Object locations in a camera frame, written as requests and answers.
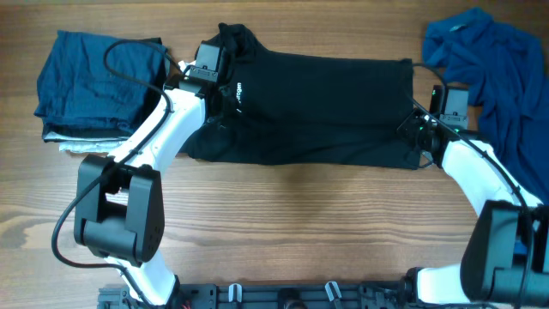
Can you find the right white rail clip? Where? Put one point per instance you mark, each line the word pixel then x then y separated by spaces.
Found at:
pixel 334 294

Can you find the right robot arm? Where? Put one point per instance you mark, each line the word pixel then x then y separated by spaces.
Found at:
pixel 506 259

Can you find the folded white garment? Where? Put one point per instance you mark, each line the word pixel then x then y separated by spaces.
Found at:
pixel 86 147

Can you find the folded black garment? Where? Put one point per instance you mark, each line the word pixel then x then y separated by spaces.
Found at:
pixel 137 62

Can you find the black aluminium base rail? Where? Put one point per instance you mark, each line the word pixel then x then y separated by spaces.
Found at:
pixel 366 295

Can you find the folded dark blue garment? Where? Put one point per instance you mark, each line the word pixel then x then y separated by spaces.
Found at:
pixel 74 57

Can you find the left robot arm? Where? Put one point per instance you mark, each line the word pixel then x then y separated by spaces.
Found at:
pixel 119 210

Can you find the left white rail clip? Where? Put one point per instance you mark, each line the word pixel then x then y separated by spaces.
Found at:
pixel 235 293

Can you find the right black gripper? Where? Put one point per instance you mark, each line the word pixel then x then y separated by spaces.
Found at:
pixel 406 127

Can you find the blue polo shirt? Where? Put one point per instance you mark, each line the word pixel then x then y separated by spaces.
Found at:
pixel 504 68

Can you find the white rail clip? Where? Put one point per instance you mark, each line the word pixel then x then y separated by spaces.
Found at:
pixel 235 293
pixel 334 294

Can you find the black polo shirt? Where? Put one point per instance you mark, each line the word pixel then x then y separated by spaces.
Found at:
pixel 273 108

